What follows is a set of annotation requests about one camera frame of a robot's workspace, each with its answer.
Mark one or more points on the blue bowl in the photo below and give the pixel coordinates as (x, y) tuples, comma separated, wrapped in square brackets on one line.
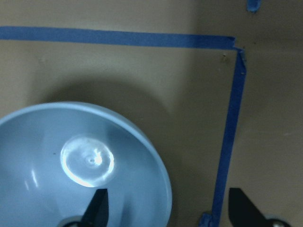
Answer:
[(55, 156)]

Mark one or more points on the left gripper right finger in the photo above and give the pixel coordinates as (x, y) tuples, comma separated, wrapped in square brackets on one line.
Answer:
[(242, 212)]

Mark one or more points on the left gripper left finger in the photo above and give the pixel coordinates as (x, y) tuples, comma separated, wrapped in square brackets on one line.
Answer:
[(97, 212)]

